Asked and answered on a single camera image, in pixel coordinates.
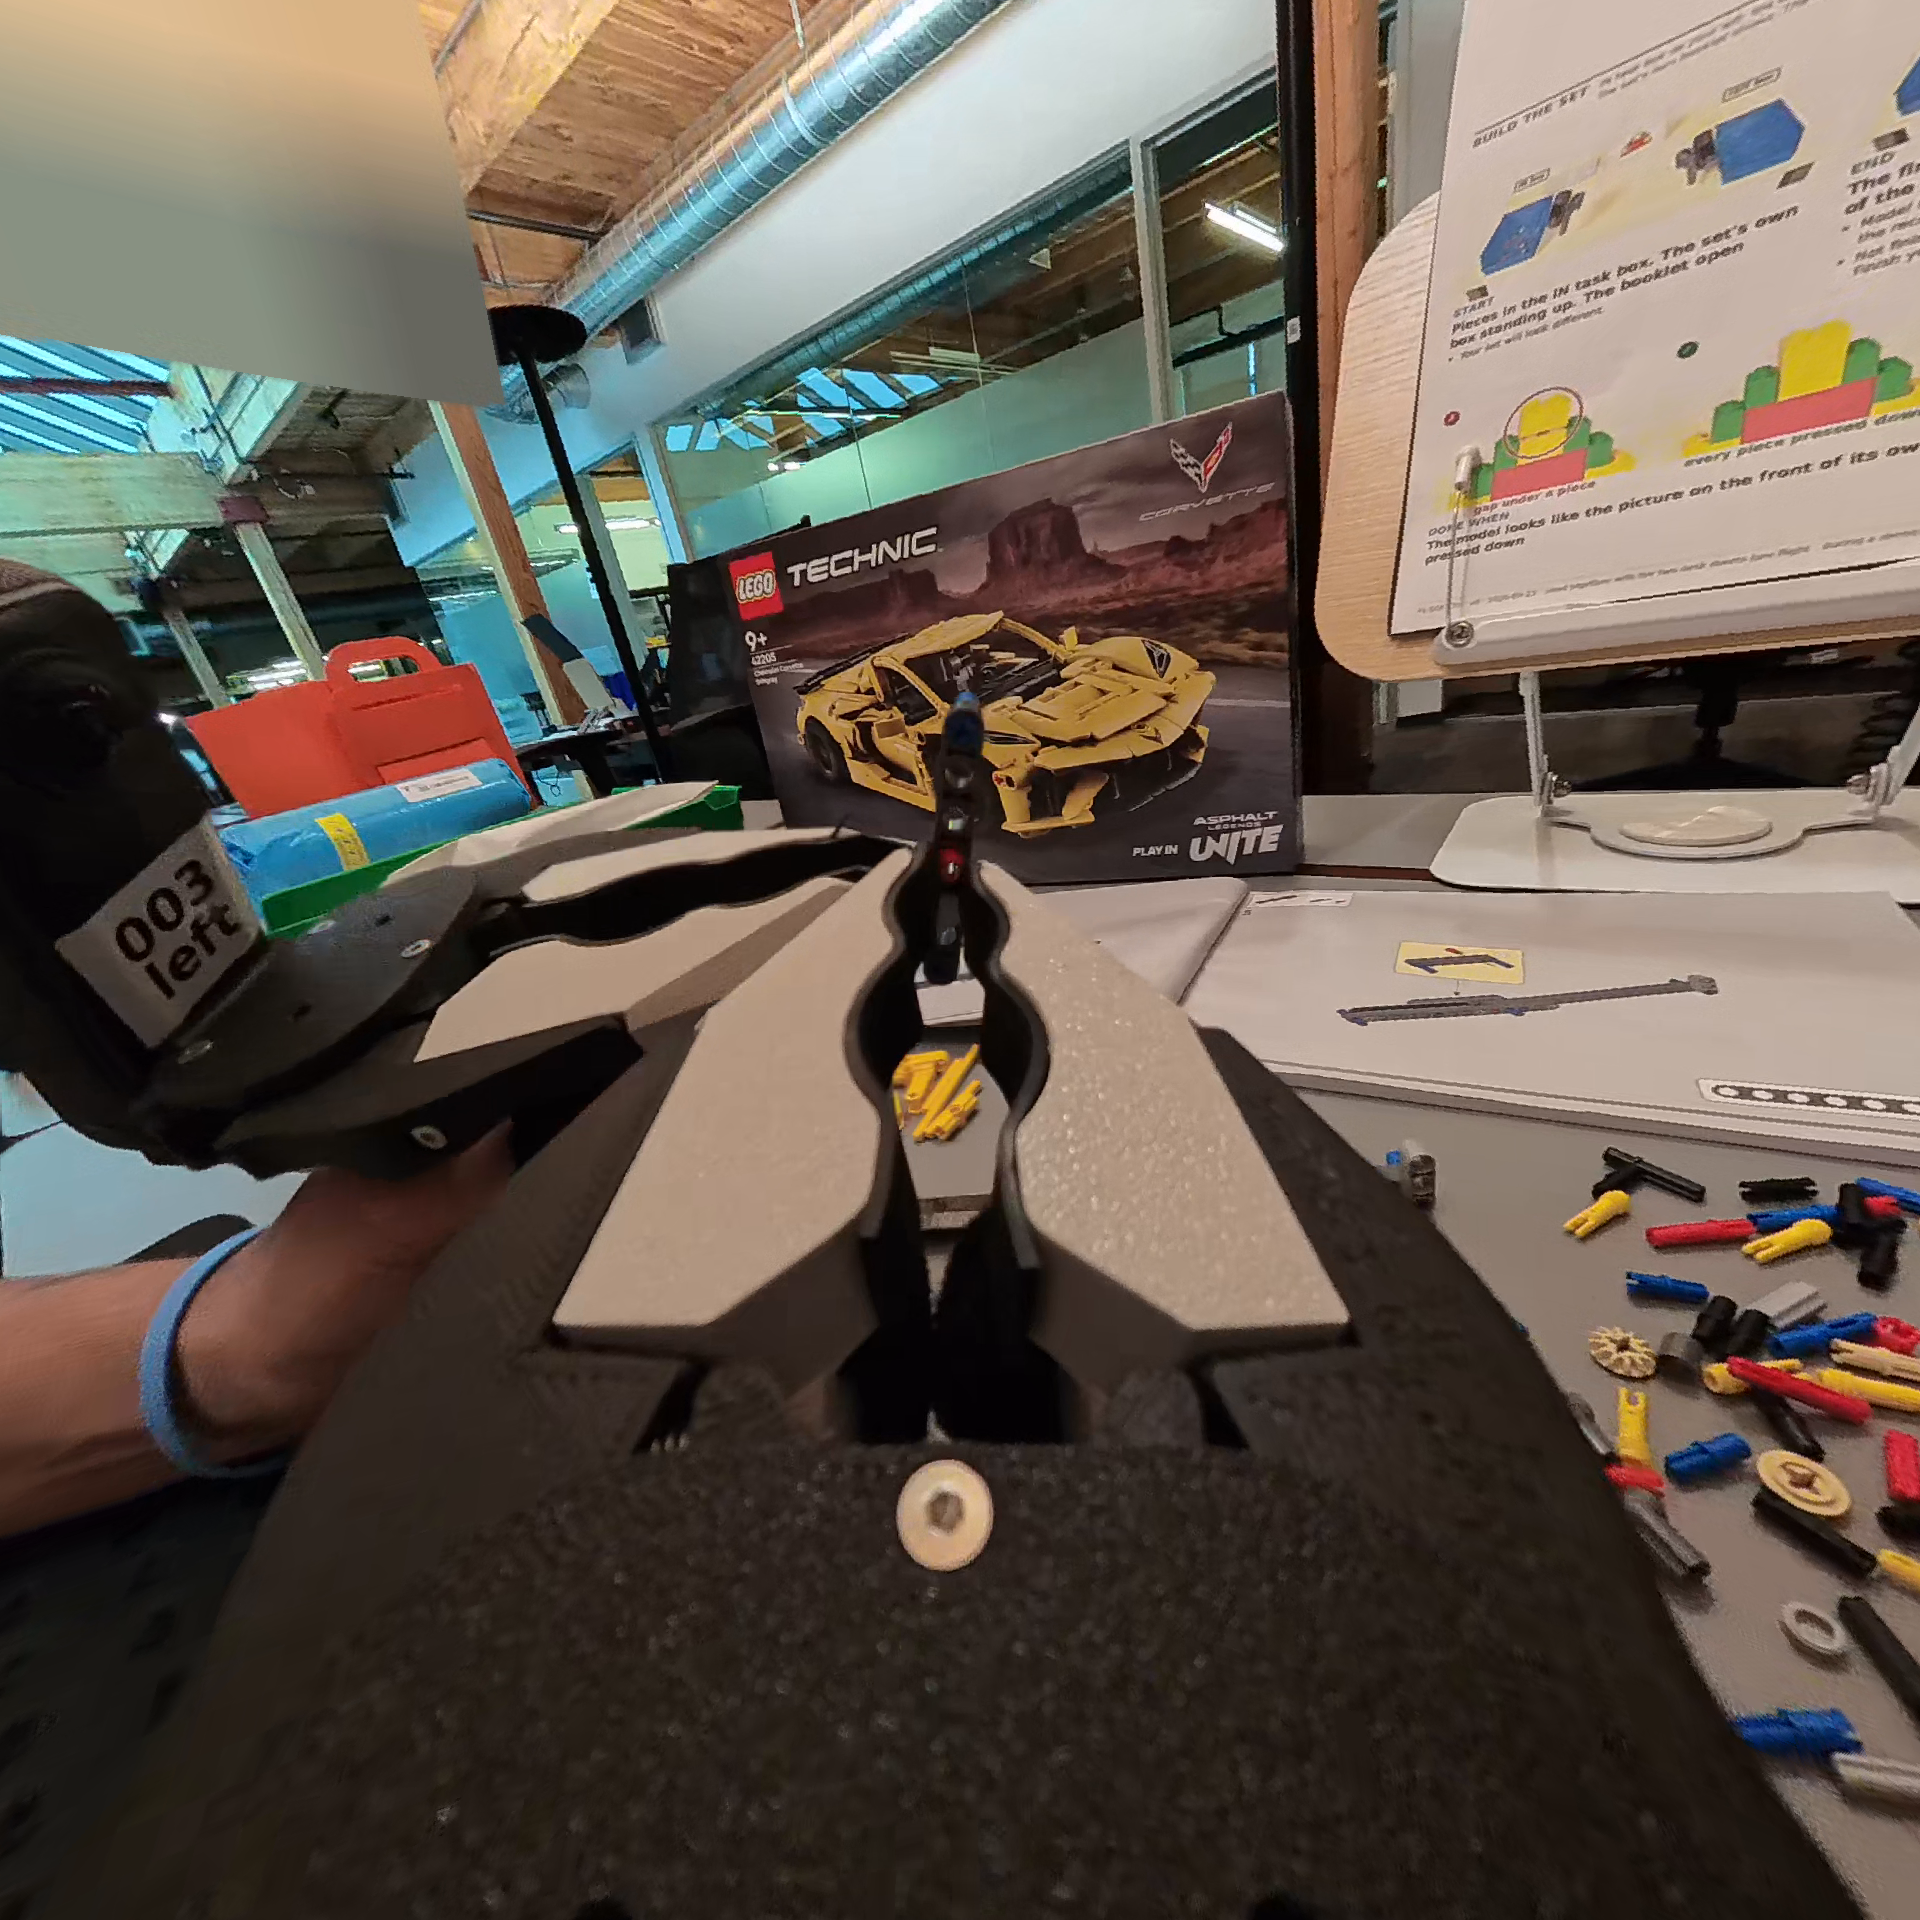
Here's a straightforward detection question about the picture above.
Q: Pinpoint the metal ventilation duct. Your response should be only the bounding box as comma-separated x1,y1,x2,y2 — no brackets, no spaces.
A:
552,0,1056,349

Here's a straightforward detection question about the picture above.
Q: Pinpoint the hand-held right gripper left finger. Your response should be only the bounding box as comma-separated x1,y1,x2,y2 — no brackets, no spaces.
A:
550,857,935,1441

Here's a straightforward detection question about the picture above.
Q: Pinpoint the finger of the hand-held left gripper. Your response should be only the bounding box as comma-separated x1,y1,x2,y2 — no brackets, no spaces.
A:
514,830,906,914
410,873,864,1070

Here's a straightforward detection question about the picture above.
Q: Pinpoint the lego set box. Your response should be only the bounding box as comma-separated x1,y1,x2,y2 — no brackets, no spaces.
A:
669,393,1305,884

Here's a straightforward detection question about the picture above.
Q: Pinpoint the pile of mixed lego pins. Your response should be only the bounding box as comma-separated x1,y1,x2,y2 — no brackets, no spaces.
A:
1560,1147,1920,1803

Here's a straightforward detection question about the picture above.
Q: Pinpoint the blue wristband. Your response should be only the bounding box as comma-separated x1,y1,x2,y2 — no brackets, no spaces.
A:
138,1226,295,1482

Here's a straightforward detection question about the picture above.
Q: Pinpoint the black floor lamp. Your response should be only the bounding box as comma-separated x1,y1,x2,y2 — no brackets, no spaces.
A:
488,304,666,786

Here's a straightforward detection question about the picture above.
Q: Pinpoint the orange felt bag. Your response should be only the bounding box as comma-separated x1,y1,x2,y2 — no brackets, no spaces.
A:
188,637,530,821

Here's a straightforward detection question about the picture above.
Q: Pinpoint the group of yellow lego pieces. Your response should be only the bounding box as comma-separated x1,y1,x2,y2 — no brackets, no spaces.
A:
893,1041,986,1147

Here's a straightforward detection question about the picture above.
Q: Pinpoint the open instruction booklet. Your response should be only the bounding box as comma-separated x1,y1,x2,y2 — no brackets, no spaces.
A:
915,877,1920,1167

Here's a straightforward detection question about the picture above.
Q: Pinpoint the green plastic bin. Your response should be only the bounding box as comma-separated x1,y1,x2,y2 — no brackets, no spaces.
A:
262,780,749,941

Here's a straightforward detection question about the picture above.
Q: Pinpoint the person's left hand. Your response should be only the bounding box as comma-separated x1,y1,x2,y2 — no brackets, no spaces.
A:
268,1126,521,1448

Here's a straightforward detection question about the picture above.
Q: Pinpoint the dark grey lego beam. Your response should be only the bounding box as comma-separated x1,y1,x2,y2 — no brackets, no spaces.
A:
926,691,993,986

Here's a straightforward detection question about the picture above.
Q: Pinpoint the blue wrapped roll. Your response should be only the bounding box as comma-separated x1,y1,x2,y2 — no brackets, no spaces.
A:
218,757,536,904

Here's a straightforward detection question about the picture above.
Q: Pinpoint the printed instruction sheet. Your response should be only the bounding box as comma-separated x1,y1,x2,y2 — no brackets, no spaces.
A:
1387,0,1920,639

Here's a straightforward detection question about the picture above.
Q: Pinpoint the wooden document stand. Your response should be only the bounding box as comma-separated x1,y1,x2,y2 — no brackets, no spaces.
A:
1314,0,1920,906

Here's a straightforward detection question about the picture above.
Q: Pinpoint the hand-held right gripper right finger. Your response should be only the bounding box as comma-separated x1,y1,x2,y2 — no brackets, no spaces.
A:
972,870,1359,1390

